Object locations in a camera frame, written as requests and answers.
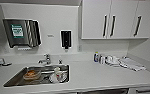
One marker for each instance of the small white wall label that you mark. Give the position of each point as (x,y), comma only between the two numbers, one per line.
(50,35)

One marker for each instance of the white drawer unit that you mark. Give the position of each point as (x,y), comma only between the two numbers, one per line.
(146,91)

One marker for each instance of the blue dish soap bottle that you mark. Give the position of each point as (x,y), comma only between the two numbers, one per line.
(96,57)

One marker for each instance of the black wall soap dispenser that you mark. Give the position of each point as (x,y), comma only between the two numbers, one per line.
(65,39)

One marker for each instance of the white patterned cup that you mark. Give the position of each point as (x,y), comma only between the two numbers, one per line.
(57,76)

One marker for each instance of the chrome sink faucet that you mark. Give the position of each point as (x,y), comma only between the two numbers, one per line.
(46,60)

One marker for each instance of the white wall outlet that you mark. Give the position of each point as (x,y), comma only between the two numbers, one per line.
(80,48)

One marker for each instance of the small white bottle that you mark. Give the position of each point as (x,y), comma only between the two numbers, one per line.
(102,59)

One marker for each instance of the stainless steel sink basin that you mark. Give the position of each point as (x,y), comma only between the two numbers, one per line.
(17,78)

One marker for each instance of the white wall cabinet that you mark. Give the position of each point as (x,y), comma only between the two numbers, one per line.
(124,18)

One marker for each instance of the chrome sink soap pump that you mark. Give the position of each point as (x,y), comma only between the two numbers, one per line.
(60,61)

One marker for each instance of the orange bowl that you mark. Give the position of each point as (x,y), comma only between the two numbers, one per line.
(31,74)

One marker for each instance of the black paper towel dispenser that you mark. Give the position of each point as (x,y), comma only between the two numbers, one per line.
(22,33)

